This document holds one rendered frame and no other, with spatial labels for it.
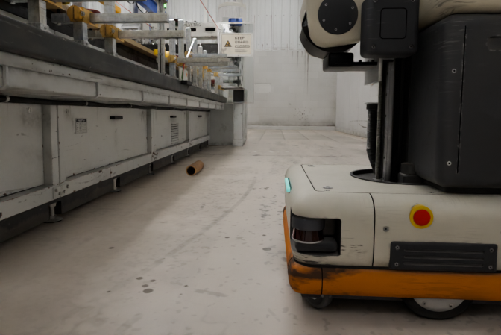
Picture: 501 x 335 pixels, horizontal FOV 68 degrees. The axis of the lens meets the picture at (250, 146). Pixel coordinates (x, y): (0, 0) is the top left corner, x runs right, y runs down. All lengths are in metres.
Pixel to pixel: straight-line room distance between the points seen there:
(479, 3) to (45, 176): 1.59
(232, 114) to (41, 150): 3.95
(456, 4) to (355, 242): 0.57
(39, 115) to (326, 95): 10.59
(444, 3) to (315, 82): 10.89
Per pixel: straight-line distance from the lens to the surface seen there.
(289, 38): 11.96
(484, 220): 0.97
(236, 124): 5.41
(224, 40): 5.50
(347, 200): 0.88
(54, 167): 1.75
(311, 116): 11.77
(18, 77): 1.24
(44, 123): 1.74
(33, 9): 1.32
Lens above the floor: 0.46
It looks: 5 degrees down
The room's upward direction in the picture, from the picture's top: straight up
